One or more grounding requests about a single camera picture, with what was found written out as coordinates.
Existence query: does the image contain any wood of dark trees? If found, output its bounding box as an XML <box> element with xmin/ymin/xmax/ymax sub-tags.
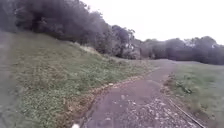
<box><xmin>0</xmin><ymin>0</ymin><xmax>224</xmax><ymax>66</ymax></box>

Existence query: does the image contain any grey asphalt path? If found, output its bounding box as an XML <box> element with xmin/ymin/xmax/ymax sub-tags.
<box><xmin>77</xmin><ymin>59</ymin><xmax>208</xmax><ymax>128</ymax></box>

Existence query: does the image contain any grassy slope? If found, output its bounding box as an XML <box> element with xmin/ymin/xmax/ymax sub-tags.
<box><xmin>0</xmin><ymin>30</ymin><xmax>160</xmax><ymax>128</ymax></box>

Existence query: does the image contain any flat grass field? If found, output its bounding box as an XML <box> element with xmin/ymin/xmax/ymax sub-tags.
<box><xmin>161</xmin><ymin>60</ymin><xmax>224</xmax><ymax>128</ymax></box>

